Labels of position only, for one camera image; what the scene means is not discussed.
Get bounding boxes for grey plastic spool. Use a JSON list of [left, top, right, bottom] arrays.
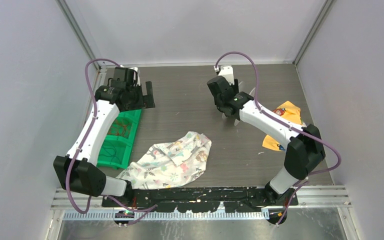
[[221, 81, 256, 127]]

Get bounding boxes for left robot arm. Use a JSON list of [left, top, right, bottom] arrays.
[[53, 66, 155, 207]]

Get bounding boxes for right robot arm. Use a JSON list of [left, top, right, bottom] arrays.
[[207, 76, 326, 205]]

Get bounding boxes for green three-compartment bin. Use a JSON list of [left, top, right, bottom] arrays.
[[97, 109, 142, 170]]

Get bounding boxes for yellow patterned cloth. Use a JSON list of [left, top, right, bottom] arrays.
[[261, 100, 307, 152]]

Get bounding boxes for white patterned cloth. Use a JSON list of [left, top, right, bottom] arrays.
[[117, 131, 212, 190]]

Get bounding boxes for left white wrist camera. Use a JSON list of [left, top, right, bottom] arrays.
[[123, 67, 141, 87]]

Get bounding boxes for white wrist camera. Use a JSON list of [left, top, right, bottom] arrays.
[[123, 67, 141, 87], [213, 65, 235, 85]]

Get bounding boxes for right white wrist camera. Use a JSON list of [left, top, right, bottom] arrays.
[[213, 65, 235, 85]]

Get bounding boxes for brown wire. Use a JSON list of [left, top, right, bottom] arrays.
[[110, 119, 134, 137]]

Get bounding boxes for dark blue wire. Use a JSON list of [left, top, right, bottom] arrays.
[[98, 144, 124, 164]]

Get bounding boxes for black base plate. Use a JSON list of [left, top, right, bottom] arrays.
[[115, 186, 298, 213]]

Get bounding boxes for aluminium frame rail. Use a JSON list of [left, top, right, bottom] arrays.
[[50, 185, 352, 211]]

